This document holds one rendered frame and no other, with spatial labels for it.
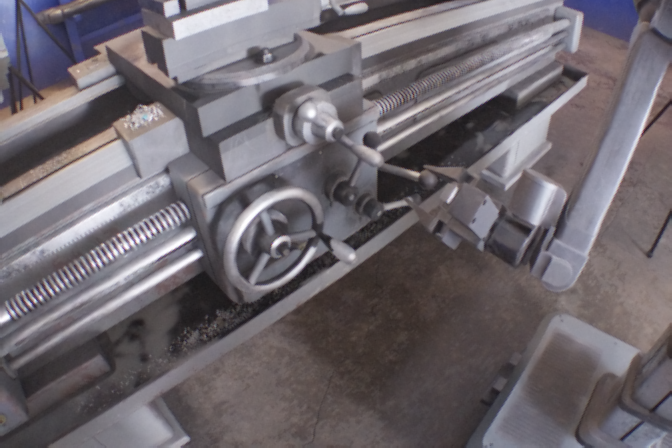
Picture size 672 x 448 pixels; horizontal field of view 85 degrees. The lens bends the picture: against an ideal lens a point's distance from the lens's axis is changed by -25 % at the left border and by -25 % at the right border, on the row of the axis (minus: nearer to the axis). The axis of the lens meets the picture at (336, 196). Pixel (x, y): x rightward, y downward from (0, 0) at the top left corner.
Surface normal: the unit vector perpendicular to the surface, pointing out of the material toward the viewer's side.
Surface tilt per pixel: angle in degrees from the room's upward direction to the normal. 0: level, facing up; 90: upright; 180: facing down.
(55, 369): 0
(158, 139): 90
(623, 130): 63
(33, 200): 36
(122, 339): 0
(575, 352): 0
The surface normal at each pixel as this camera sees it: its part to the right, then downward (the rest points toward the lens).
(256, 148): 0.67, 0.45
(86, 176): 0.36, -0.37
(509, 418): -0.04, -0.77
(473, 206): -0.51, -0.30
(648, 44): -0.47, 0.36
